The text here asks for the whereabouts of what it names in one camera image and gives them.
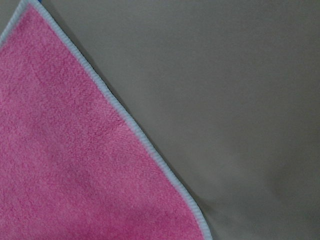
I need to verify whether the brown table mat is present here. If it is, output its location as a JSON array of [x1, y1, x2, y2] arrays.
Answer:
[[0, 0, 320, 240]]

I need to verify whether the pink and grey towel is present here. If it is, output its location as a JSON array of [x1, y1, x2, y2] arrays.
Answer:
[[0, 0, 212, 240]]

